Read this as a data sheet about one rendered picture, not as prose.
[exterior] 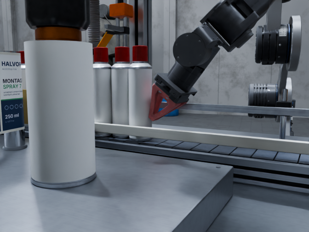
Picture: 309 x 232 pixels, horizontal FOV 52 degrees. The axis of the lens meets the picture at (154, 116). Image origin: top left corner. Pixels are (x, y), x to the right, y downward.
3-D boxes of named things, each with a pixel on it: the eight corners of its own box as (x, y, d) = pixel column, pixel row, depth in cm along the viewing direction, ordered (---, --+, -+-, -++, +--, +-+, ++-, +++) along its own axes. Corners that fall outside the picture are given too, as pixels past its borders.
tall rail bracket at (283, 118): (269, 173, 63) (273, 89, 61) (273, 164, 69) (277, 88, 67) (286, 176, 61) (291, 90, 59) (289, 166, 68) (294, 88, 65)
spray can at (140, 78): (124, 140, 70) (123, 45, 67) (135, 136, 75) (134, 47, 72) (146, 142, 68) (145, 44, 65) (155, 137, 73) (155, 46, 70)
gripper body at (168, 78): (151, 80, 63) (172, 49, 60) (171, 79, 72) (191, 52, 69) (174, 101, 61) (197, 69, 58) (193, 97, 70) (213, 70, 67)
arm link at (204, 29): (254, 33, 60) (224, 1, 61) (250, 30, 50) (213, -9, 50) (208, 76, 65) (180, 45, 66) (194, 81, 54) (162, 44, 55)
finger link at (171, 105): (134, 110, 67) (158, 74, 64) (150, 107, 74) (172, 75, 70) (157, 131, 65) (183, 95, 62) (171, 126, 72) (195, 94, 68)
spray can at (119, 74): (107, 136, 74) (105, 47, 71) (123, 133, 78) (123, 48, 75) (122, 139, 71) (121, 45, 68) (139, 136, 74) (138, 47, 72)
